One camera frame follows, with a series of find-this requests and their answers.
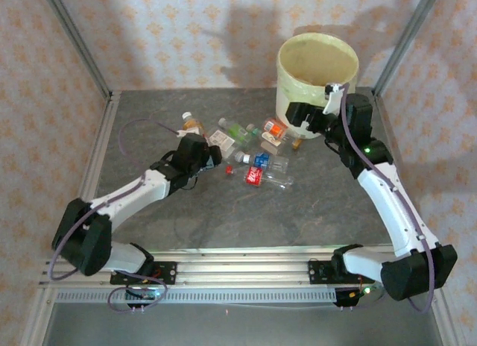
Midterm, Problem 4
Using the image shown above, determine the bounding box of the clear bottle green cap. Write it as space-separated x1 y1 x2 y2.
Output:
245 123 264 144

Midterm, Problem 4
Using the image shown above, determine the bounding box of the blue label bottle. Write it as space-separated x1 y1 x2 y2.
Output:
233 151 291 174

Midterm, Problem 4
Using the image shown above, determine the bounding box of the square clear bottle white label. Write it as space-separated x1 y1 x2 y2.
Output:
206 128 239 159

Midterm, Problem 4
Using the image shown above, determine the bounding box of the black mounting plate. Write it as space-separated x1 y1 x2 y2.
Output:
110 261 177 286
307 259 374 286

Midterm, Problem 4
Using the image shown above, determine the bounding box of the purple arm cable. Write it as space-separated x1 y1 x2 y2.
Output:
48 119 180 314
337 83 437 314

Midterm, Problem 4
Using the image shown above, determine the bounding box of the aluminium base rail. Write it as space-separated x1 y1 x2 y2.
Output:
39 247 447 289

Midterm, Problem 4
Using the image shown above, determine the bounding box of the orange label bottle white cap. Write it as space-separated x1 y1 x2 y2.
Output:
262 117 297 140

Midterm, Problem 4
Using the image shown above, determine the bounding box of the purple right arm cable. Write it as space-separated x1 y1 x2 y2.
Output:
337 83 437 314

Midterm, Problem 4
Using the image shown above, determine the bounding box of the amber tea bottle red label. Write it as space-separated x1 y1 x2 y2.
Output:
181 112 206 138

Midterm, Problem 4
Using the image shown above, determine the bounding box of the aluminium table side rail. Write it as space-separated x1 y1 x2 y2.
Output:
371 87 426 257
76 91 122 257

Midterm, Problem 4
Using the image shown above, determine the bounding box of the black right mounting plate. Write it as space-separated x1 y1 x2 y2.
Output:
307 259 374 286

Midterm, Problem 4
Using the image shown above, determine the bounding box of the yellow bin liner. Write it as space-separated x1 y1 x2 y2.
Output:
276 31 361 108

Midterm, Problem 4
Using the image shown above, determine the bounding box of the red label cola bottle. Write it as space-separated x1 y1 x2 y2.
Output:
243 166 294 190

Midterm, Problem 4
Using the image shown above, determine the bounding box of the white plastic bin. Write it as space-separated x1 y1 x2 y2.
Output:
274 32 361 140

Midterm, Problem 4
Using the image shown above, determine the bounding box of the tan label bottle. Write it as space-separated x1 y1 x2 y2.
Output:
259 132 287 157

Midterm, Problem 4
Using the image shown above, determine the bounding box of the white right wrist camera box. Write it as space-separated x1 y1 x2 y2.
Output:
323 83 350 115

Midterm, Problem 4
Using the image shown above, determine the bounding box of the green label bottle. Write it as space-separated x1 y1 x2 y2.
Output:
218 117 253 148

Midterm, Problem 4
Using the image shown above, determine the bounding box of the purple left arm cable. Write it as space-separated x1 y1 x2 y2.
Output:
48 119 180 314

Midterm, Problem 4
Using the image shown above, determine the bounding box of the aluminium frame post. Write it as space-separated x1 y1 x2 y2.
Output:
39 0 113 101
372 0 443 97

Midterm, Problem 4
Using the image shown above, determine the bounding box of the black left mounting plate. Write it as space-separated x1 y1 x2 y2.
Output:
110 261 177 286

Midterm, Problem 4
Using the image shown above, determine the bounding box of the slotted grey cable duct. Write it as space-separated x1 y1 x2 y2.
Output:
54 288 338 304

